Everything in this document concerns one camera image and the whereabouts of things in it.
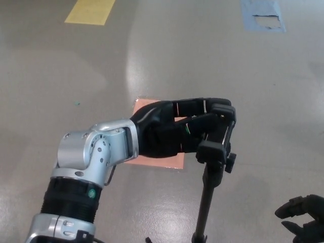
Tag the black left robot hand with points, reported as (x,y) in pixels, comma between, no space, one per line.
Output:
(159,136)

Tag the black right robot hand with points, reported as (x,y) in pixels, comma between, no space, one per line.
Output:
(311,215)

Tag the black phone stand tripod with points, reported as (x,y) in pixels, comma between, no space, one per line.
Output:
(207,197)

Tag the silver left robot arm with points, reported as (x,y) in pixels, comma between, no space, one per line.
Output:
(81,157)

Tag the orange floor patch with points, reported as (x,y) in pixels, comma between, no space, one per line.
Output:
(162,163)

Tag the yellow floor patch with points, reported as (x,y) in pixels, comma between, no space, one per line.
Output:
(89,11)

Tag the torn blue floor patch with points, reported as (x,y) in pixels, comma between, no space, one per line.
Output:
(258,7)

